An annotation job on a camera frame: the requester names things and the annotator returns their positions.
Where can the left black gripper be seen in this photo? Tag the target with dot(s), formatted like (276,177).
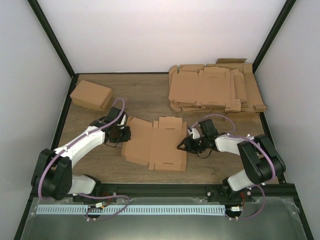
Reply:
(127,137)

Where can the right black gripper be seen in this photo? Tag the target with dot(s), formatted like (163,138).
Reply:
(189,145)

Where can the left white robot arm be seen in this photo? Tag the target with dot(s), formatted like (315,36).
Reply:
(53,174)

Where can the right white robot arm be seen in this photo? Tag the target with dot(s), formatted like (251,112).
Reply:
(260,159)

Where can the folded brown cardboard box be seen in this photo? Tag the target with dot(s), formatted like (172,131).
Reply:
(91,95)

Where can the stack of flat cardboard blanks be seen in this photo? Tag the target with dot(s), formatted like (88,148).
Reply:
(227,87)

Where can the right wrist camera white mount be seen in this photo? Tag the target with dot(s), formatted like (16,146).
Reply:
(193,132)

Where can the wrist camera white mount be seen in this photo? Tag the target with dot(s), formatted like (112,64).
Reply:
(193,132)
(123,121)

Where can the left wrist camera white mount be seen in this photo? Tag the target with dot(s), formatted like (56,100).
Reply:
(123,121)

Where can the black aluminium frame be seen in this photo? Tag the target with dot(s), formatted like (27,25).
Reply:
(282,189)

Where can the light blue slotted cable duct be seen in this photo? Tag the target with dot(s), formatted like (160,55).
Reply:
(72,209)

